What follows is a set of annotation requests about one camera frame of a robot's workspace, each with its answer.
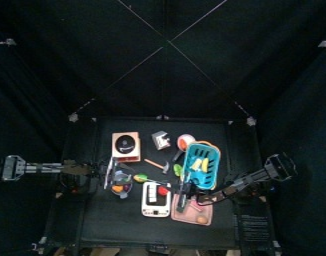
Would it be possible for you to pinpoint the orange plastic tray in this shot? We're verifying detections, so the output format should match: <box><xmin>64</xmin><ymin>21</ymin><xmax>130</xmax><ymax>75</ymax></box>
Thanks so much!
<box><xmin>194</xmin><ymin>140</ymin><xmax>222</xmax><ymax>151</ymax></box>

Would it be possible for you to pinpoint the white toy knife block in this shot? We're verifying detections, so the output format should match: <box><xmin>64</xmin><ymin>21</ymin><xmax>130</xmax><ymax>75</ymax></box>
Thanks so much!
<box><xmin>151</xmin><ymin>130</ymin><xmax>172</xmax><ymax>151</ymax></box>

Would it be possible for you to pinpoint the wooden-handled toy hammer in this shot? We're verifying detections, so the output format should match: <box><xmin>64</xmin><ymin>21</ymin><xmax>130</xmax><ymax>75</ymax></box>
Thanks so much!
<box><xmin>143</xmin><ymin>158</ymin><xmax>171</xmax><ymax>175</ymax></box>

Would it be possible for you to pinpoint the yellow toy banana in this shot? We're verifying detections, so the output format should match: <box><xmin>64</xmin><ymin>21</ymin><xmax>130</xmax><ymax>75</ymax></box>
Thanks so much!
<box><xmin>201</xmin><ymin>157</ymin><xmax>211</xmax><ymax>174</ymax></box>

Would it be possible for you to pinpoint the slim silver toy utensil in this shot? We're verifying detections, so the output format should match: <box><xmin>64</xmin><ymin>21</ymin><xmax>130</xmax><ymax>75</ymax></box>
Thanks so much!
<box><xmin>104</xmin><ymin>156</ymin><xmax>116</xmax><ymax>190</ymax></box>

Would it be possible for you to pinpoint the black-handled grey toy cleaver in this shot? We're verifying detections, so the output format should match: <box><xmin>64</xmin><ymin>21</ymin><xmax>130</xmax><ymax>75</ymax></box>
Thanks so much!
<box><xmin>176</xmin><ymin>181</ymin><xmax>192</xmax><ymax>213</ymax></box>

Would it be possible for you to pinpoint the pale yellow toy corn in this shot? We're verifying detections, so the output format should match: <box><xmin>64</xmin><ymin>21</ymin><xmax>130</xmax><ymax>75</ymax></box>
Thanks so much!
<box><xmin>190</xmin><ymin>157</ymin><xmax>203</xmax><ymax>172</ymax></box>

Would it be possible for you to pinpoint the white toy appliance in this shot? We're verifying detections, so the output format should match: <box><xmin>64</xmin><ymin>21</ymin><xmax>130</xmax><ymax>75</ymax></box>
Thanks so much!
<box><xmin>140</xmin><ymin>181</ymin><xmax>174</xmax><ymax>219</ymax></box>

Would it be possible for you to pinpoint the wooden toy stove black burner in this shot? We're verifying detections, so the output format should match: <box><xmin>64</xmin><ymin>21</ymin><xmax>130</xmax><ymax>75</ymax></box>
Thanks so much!
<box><xmin>111</xmin><ymin>131</ymin><xmax>143</xmax><ymax>164</ymax></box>

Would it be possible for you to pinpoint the black aluminium frame rail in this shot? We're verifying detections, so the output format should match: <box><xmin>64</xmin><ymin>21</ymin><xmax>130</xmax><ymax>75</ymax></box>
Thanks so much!
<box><xmin>92</xmin><ymin>115</ymin><xmax>235</xmax><ymax>123</ymax></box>

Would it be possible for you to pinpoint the green toy vegetable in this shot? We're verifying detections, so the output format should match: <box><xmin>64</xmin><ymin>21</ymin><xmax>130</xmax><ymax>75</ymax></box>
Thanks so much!
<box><xmin>172</xmin><ymin>163</ymin><xmax>184</xmax><ymax>178</ymax></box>

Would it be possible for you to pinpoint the pink toy cutting board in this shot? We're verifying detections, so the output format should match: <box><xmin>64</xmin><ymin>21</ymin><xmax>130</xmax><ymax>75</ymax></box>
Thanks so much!
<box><xmin>170</xmin><ymin>192</ymin><xmax>215</xmax><ymax>227</ymax></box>

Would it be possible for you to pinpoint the colourful toy cluster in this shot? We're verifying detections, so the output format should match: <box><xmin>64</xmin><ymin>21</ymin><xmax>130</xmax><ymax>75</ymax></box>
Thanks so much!
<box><xmin>110</xmin><ymin>168</ymin><xmax>135</xmax><ymax>200</ymax></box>

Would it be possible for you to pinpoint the white toy pan black handle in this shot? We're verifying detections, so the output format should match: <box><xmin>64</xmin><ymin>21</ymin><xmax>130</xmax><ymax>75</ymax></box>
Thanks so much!
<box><xmin>171</xmin><ymin>133</ymin><xmax>198</xmax><ymax>163</ymax></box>

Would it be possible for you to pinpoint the yellow toy fruit green leaf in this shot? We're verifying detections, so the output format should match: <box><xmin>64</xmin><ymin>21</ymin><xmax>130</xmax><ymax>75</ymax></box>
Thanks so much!
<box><xmin>132</xmin><ymin>173</ymin><xmax>150</xmax><ymax>184</ymax></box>

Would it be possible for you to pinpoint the teal plastic dish basket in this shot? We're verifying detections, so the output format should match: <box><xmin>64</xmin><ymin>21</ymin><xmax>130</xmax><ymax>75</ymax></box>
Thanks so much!
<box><xmin>182</xmin><ymin>141</ymin><xmax>222</xmax><ymax>191</ymax></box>

